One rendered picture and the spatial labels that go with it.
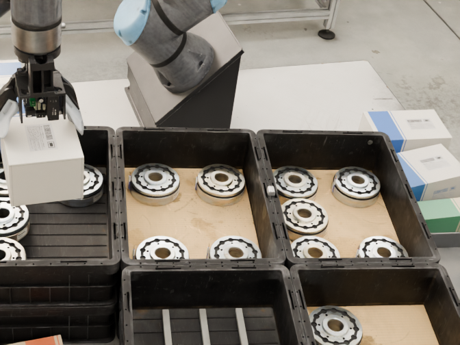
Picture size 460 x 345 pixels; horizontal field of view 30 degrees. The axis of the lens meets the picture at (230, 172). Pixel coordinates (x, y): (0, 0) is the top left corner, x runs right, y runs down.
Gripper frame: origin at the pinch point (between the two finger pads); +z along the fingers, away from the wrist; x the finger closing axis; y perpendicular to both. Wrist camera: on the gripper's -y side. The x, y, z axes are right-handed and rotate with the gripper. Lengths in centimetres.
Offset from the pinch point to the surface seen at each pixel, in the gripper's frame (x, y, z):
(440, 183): 94, -9, 33
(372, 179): 72, -5, 25
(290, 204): 51, 0, 25
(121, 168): 17.3, -9.7, 17.8
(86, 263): 5.9, 14.5, 17.6
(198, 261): 25.3, 17.9, 17.6
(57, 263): 1.0, 13.6, 17.6
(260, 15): 124, -193, 98
